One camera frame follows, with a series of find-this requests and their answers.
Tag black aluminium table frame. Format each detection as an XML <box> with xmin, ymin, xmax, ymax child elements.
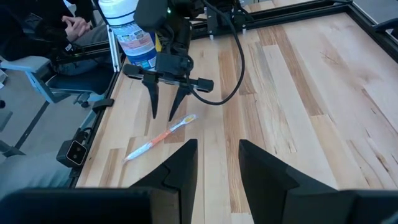
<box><xmin>68</xmin><ymin>0</ymin><xmax>398</xmax><ymax>189</ymax></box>

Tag black table clamp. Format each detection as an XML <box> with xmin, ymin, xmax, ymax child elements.
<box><xmin>92</xmin><ymin>98</ymin><xmax>115</xmax><ymax>113</ymax></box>

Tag black leader arm handle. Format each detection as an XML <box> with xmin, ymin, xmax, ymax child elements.
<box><xmin>46</xmin><ymin>40</ymin><xmax>113</xmax><ymax>65</ymax></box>

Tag person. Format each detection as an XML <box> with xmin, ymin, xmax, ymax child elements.
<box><xmin>0</xmin><ymin>151</ymin><xmax>72</xmax><ymax>200</ymax></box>
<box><xmin>0</xmin><ymin>0</ymin><xmax>114</xmax><ymax>76</ymax></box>

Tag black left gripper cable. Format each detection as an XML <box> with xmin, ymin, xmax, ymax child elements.
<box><xmin>186</xmin><ymin>0</ymin><xmax>246</xmax><ymax>106</ymax></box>

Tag silver aluminium post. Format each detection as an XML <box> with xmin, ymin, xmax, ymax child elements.
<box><xmin>106</xmin><ymin>24</ymin><xmax>122</xmax><ymax>73</ymax></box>

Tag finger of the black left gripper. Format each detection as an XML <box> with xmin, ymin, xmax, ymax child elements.
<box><xmin>142</xmin><ymin>74</ymin><xmax>160</xmax><ymax>119</ymax></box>
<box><xmin>168</xmin><ymin>86</ymin><xmax>192</xmax><ymax>122</ymax></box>

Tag person's hand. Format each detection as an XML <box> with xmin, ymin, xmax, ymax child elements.
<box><xmin>61</xmin><ymin>15</ymin><xmax>91</xmax><ymax>43</ymax></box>

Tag black table-level camera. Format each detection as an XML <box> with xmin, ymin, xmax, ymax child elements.
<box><xmin>55</xmin><ymin>127</ymin><xmax>93</xmax><ymax>169</ymax></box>

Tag orange toothbrush yellow bristles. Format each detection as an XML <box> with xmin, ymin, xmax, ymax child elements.
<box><xmin>122</xmin><ymin>113</ymin><xmax>198</xmax><ymax>164</ymax></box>

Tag blue grey office chair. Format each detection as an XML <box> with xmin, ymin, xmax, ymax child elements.
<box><xmin>0</xmin><ymin>55</ymin><xmax>116</xmax><ymax>109</ymax></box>

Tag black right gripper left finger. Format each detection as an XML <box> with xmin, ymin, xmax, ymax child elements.
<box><xmin>0</xmin><ymin>138</ymin><xmax>199</xmax><ymax>224</ymax></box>

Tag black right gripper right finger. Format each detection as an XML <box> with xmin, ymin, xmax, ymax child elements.
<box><xmin>238</xmin><ymin>139</ymin><xmax>398</xmax><ymax>224</ymax></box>

